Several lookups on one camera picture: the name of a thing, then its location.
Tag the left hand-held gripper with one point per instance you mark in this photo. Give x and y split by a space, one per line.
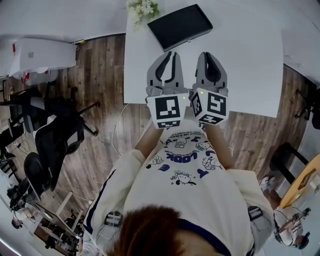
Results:
167 108

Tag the white flower bouquet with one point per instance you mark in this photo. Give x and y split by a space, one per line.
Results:
142 8

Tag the black chair base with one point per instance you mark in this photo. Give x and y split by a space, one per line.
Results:
308 107

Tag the person's cream printed sweatshirt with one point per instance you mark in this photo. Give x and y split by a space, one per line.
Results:
180 190

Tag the person's right forearm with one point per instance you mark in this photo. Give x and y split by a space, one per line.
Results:
220 147

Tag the person's left forearm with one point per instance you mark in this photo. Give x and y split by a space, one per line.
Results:
148 141

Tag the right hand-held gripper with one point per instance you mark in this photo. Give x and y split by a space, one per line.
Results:
216 106

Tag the black stool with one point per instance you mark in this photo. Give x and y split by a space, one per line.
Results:
287 156

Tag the white table leg frame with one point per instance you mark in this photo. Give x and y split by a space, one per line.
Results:
65 207

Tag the round wooden table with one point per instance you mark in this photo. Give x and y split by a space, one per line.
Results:
298 185

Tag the black office chair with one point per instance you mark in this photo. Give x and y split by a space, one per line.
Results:
58 135

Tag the white plastic appliance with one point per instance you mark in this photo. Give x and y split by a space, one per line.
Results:
42 53

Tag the cluttered work desk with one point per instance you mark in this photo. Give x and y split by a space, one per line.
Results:
30 220

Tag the black box with drawer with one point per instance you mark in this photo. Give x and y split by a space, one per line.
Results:
178 26

